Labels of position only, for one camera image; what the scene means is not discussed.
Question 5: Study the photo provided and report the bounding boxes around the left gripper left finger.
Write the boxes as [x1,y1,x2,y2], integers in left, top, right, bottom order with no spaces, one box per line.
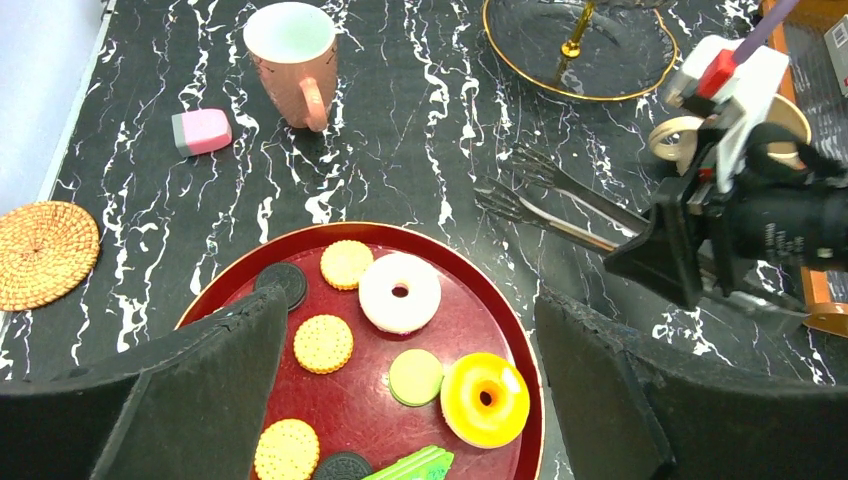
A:
[1,287,288,479]

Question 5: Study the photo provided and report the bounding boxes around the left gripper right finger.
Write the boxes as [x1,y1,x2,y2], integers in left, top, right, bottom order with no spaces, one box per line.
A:
[534,289,847,479]

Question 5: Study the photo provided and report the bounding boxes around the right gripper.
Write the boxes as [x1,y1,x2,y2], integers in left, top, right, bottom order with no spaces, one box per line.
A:
[603,123,847,310]

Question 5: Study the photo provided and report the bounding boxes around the metal tongs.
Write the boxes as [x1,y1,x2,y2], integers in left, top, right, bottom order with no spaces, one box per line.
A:
[474,144,807,332]

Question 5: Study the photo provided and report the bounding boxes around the orange donut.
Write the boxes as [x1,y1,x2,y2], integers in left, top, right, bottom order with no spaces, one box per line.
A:
[439,352,531,449]

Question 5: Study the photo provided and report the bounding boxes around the green triangular cake slice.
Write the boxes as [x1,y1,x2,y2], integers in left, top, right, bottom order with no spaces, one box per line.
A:
[364,445,455,480]

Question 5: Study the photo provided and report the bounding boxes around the green macaron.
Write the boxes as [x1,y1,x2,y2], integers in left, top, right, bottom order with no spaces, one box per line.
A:
[388,349,444,407]

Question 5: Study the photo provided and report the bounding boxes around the white donut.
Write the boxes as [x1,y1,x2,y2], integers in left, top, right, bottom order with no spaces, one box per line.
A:
[358,252,442,335]

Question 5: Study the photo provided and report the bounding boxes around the yellow biscuit lower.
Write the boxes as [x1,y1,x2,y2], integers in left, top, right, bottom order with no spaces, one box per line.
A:
[254,418,320,480]

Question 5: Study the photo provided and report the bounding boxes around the yellow biscuit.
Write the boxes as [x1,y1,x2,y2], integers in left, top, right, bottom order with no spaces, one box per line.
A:
[293,315,354,374]
[254,418,320,480]
[320,240,375,291]

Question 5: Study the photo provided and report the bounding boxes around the yellow biscuit middle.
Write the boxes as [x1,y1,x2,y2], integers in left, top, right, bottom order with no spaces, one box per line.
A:
[293,315,354,374]

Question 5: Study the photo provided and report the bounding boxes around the black sandwich cookie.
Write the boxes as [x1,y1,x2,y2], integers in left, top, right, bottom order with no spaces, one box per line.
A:
[311,451,374,480]

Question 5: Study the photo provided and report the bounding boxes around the black cookie upper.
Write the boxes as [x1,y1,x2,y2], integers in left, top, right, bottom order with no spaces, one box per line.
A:
[254,262,309,312]

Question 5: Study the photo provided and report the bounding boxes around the beige mug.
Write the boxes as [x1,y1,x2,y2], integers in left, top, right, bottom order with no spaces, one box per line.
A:
[647,92,813,170]

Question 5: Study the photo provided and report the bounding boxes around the three-tier glass cake stand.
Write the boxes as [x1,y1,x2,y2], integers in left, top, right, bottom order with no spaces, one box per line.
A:
[482,1,679,102]

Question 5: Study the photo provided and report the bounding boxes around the orange wooden rack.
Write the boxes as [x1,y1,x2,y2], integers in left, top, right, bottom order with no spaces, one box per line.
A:
[768,1,847,338]

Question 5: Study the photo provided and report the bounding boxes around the yellow biscuit upper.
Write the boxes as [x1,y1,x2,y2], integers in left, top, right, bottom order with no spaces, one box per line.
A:
[320,240,375,291]

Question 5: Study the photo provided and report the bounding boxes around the red round tray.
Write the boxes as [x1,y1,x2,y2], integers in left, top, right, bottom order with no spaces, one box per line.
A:
[181,222,545,479]

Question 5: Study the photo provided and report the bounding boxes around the woven coaster left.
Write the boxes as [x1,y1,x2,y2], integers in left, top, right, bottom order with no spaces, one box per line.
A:
[1,201,100,312]

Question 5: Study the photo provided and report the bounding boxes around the pink grey eraser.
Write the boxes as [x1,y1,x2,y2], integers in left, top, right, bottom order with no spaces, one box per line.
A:
[171,108,232,158]

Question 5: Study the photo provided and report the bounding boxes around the pink mug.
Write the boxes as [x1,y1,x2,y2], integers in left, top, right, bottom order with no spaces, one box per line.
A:
[242,1,338,132]

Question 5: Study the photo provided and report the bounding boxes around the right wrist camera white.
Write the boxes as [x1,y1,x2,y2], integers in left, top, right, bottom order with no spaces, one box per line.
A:
[663,35,789,193]

